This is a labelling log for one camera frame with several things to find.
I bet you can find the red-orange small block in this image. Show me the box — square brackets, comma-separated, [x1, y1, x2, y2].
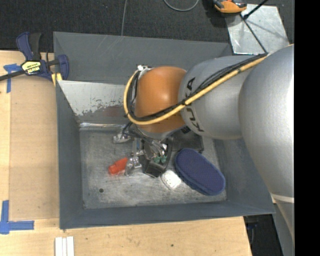
[108, 156, 129, 176]

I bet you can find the pale wood board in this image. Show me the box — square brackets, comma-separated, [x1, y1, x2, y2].
[8, 79, 61, 222]

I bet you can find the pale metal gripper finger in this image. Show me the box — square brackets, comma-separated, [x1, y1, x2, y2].
[124, 156, 144, 177]
[112, 133, 132, 144]

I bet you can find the black cylinder on white bracket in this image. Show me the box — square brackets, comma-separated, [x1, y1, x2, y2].
[143, 136, 174, 179]

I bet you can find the blue oval sponge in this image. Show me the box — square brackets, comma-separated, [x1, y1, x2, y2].
[174, 147, 227, 197]

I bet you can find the white small sponge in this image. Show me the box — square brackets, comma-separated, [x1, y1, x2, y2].
[160, 169, 182, 191]

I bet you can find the grey metal bin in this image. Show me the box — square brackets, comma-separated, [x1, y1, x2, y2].
[52, 31, 276, 230]

